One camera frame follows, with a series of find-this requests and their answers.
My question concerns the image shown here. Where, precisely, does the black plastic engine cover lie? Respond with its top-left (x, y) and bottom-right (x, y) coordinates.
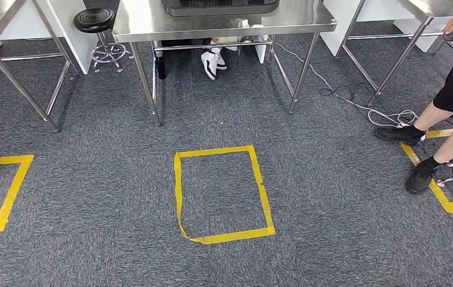
top-left (161, 0), bottom-right (281, 17)

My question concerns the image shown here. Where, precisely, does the stainless steel workbench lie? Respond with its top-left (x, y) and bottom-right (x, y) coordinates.
top-left (341, 0), bottom-right (453, 107)
top-left (112, 0), bottom-right (338, 127)

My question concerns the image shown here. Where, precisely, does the yellow floor tape square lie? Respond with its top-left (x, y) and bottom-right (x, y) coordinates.
top-left (399, 129), bottom-right (453, 215)
top-left (173, 145), bottom-right (276, 246)
top-left (0, 154), bottom-right (35, 233)

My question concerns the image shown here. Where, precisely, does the black cylinder leg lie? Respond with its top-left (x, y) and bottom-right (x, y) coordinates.
top-left (156, 39), bottom-right (168, 80)

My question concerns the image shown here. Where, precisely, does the person's foot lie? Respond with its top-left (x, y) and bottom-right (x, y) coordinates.
top-left (214, 49), bottom-right (228, 71)
top-left (201, 49), bottom-right (219, 81)

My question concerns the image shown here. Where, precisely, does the black floor cable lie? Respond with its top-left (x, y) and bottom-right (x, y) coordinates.
top-left (319, 82), bottom-right (375, 108)

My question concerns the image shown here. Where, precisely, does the white power cable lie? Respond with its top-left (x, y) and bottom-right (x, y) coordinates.
top-left (273, 41), bottom-right (419, 130)

